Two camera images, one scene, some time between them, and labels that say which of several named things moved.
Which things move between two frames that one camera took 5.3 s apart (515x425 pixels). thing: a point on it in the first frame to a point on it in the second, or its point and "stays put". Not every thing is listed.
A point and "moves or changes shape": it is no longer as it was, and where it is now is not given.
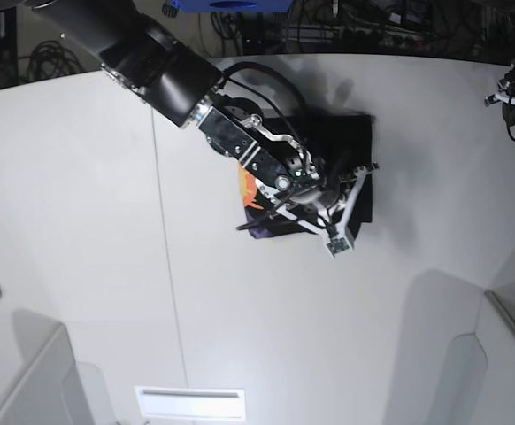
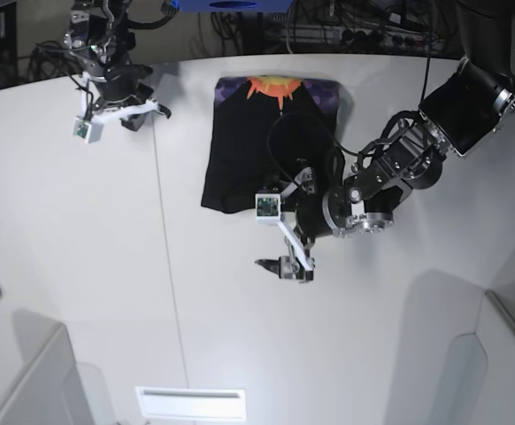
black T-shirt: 340,200 moves or changes shape
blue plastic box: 233,5 stays put
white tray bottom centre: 192,404 stays put
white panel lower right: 491,376 stays put
